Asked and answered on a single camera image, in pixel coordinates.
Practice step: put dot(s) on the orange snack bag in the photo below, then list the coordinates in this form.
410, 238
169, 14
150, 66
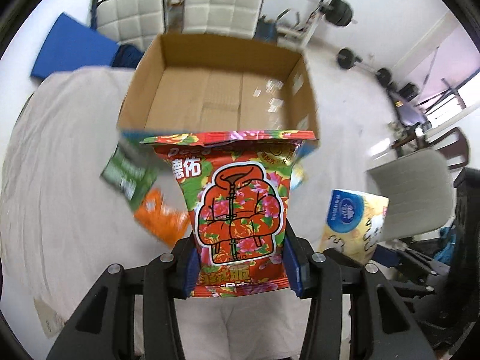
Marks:
167, 224

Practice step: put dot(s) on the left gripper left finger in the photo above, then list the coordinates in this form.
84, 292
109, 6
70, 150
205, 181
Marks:
102, 326

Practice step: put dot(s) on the blue foam mat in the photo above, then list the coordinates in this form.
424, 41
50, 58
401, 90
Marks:
70, 45

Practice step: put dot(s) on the dark wooden chair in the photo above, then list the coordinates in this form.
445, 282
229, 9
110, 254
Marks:
454, 147

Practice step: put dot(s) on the grey table cloth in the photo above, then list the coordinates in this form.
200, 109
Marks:
62, 225

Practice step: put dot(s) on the floor barbell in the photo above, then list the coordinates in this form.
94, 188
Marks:
347, 59

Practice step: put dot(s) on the white plastic chair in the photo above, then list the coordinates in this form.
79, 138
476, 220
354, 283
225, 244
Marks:
420, 192

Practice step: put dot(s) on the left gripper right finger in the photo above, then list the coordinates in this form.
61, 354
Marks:
382, 326

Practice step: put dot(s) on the green snack bag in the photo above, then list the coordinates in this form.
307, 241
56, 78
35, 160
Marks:
132, 171

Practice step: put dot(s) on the cardboard box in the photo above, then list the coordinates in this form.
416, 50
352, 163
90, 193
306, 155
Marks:
189, 83

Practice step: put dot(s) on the red floral snack bag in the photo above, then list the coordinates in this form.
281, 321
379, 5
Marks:
236, 187

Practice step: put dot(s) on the white squat rack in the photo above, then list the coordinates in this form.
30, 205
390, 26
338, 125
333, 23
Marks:
298, 36

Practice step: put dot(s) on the yellow tissue pack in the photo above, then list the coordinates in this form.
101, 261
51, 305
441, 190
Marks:
354, 224

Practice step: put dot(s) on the blue plastic bag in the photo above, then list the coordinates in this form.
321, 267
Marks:
446, 244

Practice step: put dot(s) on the white quilted cushion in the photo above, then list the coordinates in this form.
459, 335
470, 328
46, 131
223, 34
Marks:
233, 18
133, 22

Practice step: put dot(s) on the right white quilted cushion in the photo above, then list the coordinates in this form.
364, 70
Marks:
233, 18

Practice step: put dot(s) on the left white quilted cushion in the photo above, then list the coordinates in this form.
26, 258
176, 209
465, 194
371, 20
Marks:
133, 22

